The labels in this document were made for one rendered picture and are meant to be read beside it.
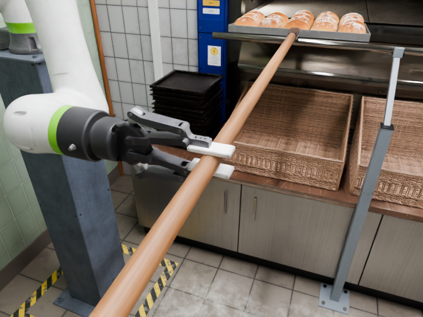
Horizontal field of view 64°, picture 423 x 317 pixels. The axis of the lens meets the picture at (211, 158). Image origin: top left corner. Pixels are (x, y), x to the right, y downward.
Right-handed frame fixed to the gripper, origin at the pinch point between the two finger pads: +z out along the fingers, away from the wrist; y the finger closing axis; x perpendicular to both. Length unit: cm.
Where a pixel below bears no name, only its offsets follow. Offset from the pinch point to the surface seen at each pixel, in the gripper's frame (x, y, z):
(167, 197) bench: -81, 84, -52
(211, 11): -132, -1, -47
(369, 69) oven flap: -133, 21, 34
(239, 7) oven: -135, -3, -33
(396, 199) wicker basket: -84, 59, 51
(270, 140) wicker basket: -119, 60, -7
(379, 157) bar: -74, 35, 38
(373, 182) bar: -74, 46, 39
